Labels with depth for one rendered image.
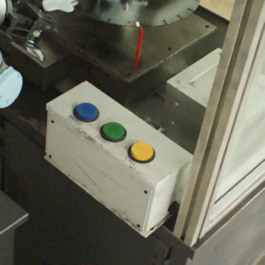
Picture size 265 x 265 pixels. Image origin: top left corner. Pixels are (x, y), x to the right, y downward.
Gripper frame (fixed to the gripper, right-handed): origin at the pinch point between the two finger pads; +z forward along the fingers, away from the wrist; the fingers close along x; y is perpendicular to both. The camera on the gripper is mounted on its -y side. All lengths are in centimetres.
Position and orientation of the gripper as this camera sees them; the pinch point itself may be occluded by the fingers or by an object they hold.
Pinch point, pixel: (58, 26)
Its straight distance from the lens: 156.5
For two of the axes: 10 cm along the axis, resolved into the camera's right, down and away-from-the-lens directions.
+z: 6.0, 0.9, 8.0
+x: 5.3, -7.8, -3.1
